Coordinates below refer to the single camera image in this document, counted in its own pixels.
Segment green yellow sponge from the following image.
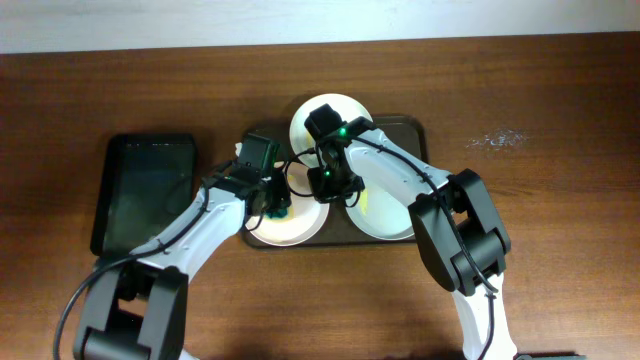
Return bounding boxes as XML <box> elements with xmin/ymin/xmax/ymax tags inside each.
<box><xmin>266</xmin><ymin>208</ymin><xmax>289</xmax><ymax>220</ymax></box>

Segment pink plastic plate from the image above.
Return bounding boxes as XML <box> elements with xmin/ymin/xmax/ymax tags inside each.
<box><xmin>245</xmin><ymin>160</ymin><xmax>331</xmax><ymax>247</ymax></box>

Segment cream plastic plate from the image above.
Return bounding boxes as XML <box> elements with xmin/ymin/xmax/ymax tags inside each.
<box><xmin>288</xmin><ymin>93</ymin><xmax>374</xmax><ymax>169</ymax></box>

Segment pale green plastic plate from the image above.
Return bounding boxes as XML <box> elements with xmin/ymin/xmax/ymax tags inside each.
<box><xmin>346</xmin><ymin>178</ymin><xmax>414</xmax><ymax>241</ymax></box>

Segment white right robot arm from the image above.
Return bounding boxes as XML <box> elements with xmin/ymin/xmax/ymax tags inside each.
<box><xmin>311</xmin><ymin>124</ymin><xmax>518</xmax><ymax>359</ymax></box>

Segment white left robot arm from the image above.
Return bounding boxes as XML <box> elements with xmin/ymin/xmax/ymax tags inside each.
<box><xmin>73</xmin><ymin>167</ymin><xmax>291</xmax><ymax>359</ymax></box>

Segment dark brown serving tray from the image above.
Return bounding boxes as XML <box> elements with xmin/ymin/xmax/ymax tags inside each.
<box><xmin>237</xmin><ymin>114</ymin><xmax>431</xmax><ymax>249</ymax></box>

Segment small black tray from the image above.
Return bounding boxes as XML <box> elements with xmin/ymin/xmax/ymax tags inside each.
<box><xmin>90</xmin><ymin>133</ymin><xmax>197</xmax><ymax>257</ymax></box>

